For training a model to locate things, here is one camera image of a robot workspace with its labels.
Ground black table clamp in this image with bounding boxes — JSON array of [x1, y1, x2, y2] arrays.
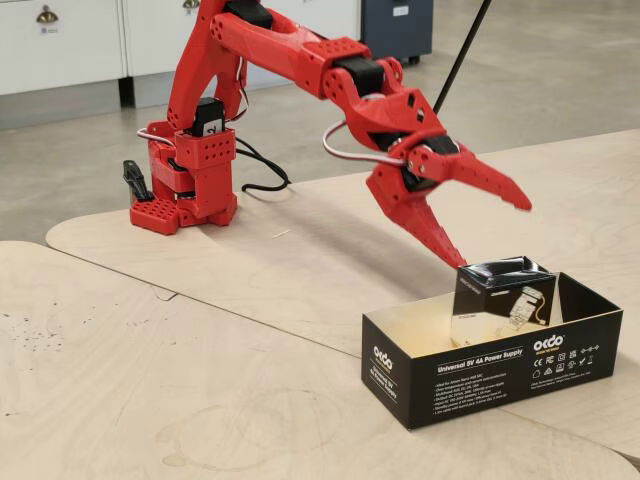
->
[[122, 159, 154, 204]]

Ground black tripod leg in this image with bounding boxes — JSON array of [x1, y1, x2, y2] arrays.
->
[[432, 0, 494, 115]]

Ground white servo cable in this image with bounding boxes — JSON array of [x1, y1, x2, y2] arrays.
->
[[323, 121, 409, 166], [233, 54, 250, 124], [137, 127, 177, 149]]

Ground small black white box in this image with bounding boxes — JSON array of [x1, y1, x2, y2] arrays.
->
[[449, 255, 560, 349]]

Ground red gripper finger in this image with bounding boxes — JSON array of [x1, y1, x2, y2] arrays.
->
[[405, 143, 532, 211], [382, 196, 469, 270]]

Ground white cabinet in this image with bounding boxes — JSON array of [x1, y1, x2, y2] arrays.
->
[[122, 0, 361, 109], [0, 0, 126, 96]]

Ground dark blue rolling cabinet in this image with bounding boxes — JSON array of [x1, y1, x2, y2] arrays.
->
[[360, 0, 435, 66]]

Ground black power cable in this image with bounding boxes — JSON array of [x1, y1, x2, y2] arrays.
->
[[234, 137, 291, 194]]

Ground open black yellow box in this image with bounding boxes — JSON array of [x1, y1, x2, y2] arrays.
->
[[360, 271, 625, 431]]

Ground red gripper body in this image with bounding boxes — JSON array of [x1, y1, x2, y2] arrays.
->
[[344, 59, 461, 209]]

